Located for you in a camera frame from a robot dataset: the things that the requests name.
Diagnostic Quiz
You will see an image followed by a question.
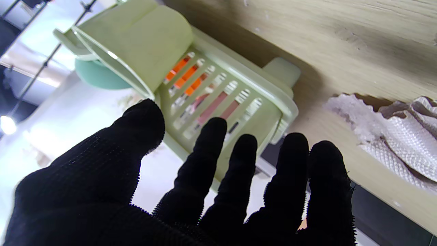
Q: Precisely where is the beige wiping cloth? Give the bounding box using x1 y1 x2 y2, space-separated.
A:
324 94 437 193

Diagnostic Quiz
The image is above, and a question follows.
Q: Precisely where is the pale green plastic dish rack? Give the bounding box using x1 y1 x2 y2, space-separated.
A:
70 26 299 190

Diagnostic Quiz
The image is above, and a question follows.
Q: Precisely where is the teal plastic plate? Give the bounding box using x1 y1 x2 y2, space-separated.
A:
74 59 132 90

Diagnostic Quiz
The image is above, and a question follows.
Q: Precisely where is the orange plastic bowl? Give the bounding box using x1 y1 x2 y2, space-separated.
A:
164 55 210 97

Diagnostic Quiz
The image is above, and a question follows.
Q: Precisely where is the pink plastic mug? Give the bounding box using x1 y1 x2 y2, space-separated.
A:
195 91 241 125

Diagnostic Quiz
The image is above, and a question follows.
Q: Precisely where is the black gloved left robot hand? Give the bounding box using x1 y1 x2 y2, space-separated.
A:
3 99 357 246

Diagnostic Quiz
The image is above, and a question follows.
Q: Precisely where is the pale green drip tray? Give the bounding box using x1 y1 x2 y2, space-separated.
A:
191 27 301 99

